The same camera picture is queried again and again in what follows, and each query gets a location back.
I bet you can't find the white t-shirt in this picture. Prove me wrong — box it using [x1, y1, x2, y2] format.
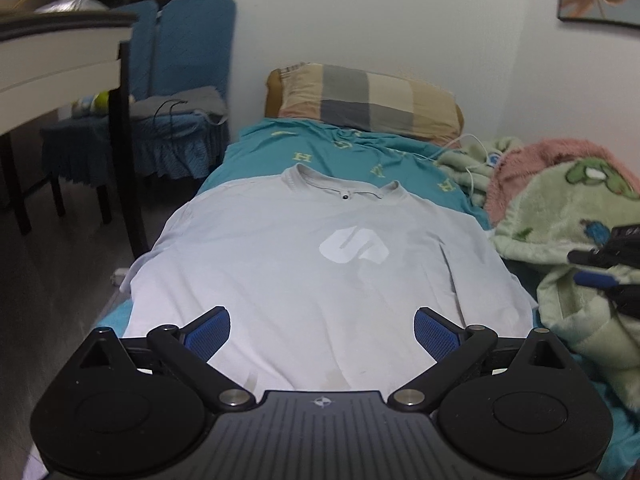
[119, 162, 539, 394]

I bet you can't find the green and pink blanket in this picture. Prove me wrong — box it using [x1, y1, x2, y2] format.
[436, 138, 639, 412]

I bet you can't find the teal patterned bed sheet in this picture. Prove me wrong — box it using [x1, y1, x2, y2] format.
[94, 118, 640, 480]

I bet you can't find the blue covered chair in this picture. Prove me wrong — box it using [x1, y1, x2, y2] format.
[131, 0, 236, 180]
[39, 0, 162, 187]

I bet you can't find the grey folded cloth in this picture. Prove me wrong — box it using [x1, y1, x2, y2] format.
[129, 86, 228, 120]

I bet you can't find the yellow green plush toy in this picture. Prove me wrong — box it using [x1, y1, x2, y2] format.
[72, 91, 110, 118]

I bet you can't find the plaid pillow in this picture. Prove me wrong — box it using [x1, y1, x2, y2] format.
[265, 63, 464, 145]

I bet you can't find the clear plastic bag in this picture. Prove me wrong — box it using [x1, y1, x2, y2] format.
[35, 0, 110, 13]

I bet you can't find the white charging cable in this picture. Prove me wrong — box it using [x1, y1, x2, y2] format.
[409, 133, 494, 206]

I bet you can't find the black cable on chair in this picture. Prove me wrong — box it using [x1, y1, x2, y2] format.
[150, 97, 189, 141]

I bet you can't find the white desk with black frame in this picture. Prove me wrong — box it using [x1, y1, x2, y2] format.
[1, 10, 149, 258]

